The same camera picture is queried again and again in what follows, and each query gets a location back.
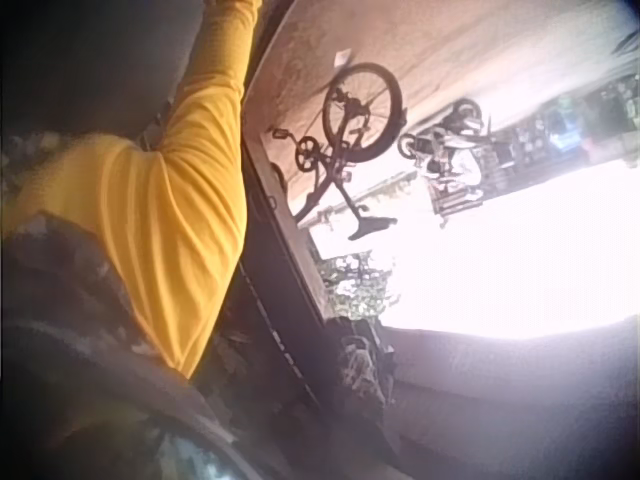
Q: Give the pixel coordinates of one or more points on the cluttered shelf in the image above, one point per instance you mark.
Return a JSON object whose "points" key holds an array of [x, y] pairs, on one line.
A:
{"points": [[565, 127]]}

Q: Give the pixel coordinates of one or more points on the green plants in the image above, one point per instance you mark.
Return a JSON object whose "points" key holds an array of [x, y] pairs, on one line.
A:
{"points": [[357, 285]]}

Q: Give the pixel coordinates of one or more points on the patterned cloth bundle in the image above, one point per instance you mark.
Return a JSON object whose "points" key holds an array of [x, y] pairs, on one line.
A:
{"points": [[361, 367]]}

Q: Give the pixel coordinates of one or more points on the black bicycle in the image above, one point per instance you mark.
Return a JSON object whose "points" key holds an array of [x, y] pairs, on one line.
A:
{"points": [[345, 145]]}

